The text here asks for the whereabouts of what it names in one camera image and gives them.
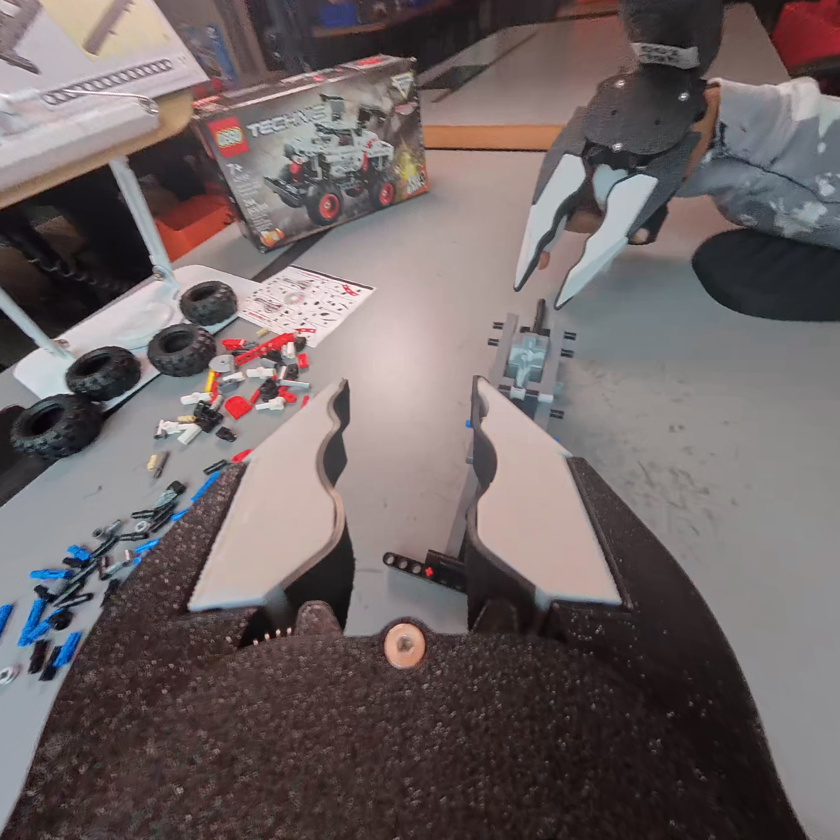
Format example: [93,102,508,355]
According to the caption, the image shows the person's right forearm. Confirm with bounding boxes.
[683,77,840,244]

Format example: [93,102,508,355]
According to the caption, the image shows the white and wooden book stand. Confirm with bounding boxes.
[0,86,246,401]

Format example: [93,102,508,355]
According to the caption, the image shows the white sticker sheet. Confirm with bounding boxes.
[239,267,375,345]

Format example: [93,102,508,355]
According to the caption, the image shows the black toy tyre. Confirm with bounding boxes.
[147,325,217,378]
[180,280,240,326]
[11,394,99,462]
[66,346,141,401]

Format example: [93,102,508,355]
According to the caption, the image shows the toy truck cardboard box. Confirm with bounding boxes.
[193,56,431,250]

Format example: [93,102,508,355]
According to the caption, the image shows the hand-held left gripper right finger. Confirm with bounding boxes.
[464,376,627,618]

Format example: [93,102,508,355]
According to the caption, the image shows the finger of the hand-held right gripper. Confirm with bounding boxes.
[512,153,594,294]
[553,171,666,312]

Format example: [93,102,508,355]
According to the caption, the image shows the grey toy brick chassis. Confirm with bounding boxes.
[384,300,576,586]

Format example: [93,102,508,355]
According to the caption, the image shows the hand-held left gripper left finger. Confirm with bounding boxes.
[185,378,355,618]

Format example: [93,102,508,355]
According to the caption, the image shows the pile of red white bricks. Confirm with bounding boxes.
[151,329,316,455]

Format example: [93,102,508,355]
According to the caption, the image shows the building instruction booklet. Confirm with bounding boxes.
[0,0,211,165]

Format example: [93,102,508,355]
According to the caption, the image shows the grey desk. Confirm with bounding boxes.
[0,125,840,840]

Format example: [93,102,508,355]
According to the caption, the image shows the pile of blue black pins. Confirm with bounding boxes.
[0,453,257,683]

